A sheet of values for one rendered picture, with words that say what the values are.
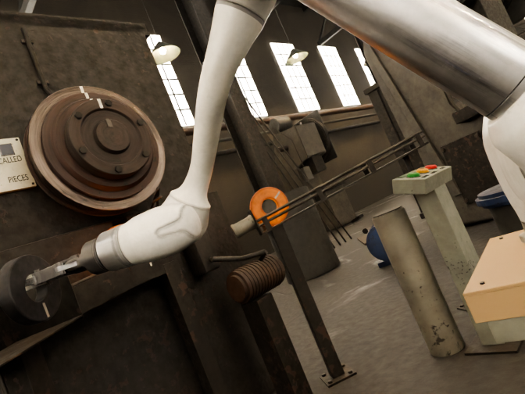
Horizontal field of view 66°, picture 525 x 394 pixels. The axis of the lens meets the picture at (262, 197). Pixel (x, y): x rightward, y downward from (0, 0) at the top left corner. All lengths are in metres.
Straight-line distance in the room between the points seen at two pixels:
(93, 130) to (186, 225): 0.73
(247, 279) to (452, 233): 0.70
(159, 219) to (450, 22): 0.59
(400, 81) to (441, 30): 3.14
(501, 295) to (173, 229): 0.58
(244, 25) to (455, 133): 2.86
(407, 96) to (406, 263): 2.40
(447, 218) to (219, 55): 0.93
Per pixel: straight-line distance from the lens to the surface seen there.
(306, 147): 9.26
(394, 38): 0.61
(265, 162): 5.72
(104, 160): 1.43
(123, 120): 1.53
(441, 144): 3.61
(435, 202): 1.43
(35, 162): 1.45
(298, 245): 4.02
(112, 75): 1.91
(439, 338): 1.56
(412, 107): 3.70
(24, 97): 1.73
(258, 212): 1.59
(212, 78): 0.82
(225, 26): 0.82
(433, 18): 0.60
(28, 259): 1.06
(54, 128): 1.48
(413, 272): 1.49
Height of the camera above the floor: 0.63
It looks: 4 degrees up
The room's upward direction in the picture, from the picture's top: 23 degrees counter-clockwise
